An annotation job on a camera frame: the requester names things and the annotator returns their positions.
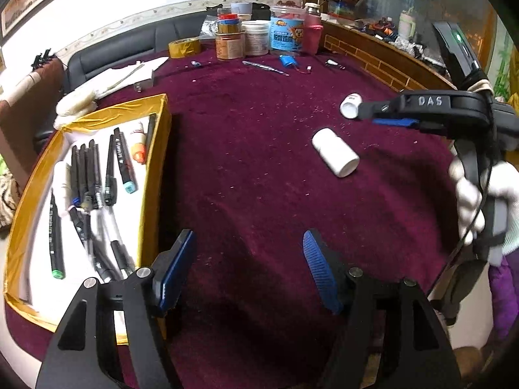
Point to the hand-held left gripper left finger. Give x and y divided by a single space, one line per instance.
178 267

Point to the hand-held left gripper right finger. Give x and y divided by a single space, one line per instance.
320 271

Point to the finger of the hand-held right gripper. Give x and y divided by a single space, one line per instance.
381 109
395 122

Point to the small white pill bottle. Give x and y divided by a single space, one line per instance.
349 107

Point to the large white pill bottle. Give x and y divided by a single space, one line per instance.
335 152

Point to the gold cardboard box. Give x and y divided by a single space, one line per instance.
156 178

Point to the black marker blue cap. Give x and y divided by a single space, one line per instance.
123 162

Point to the black marker olive green cap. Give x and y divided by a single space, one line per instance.
56 243

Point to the white bottle orange cap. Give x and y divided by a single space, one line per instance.
138 144

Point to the bunch of black markers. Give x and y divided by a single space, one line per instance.
87 170

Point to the person's right hand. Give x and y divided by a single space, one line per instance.
470 210

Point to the wooden brick pattern counter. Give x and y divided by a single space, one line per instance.
365 50

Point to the pile of clutter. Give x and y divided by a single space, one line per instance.
381 28

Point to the white mug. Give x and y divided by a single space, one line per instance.
406 26

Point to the pink bottle knit sleeve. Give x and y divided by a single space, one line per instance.
312 28

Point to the open cardboard box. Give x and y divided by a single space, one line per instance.
346 0

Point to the silver blue pen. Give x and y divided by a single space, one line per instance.
265 68

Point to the clear jar red lid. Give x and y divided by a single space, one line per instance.
287 20

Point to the white plastic jar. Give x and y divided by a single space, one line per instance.
256 38

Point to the black pouch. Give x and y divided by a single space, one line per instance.
259 10

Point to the brown label can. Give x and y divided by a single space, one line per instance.
229 44

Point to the pale blue container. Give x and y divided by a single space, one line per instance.
241 8

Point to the glass jar red lid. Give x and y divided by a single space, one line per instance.
229 22

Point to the purple garment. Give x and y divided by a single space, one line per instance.
505 291

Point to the patterned cloth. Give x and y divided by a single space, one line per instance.
8 186

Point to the rolled white towel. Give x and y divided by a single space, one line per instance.
77 103

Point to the white cloth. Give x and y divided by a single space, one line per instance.
121 73

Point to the gold tape roll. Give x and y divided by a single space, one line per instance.
184 47

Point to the brown chair back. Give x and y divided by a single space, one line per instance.
40 93

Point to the black sofa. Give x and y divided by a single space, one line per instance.
121 44

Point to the black clip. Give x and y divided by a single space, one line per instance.
42 57

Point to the grey metal bracket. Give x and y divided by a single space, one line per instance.
144 83

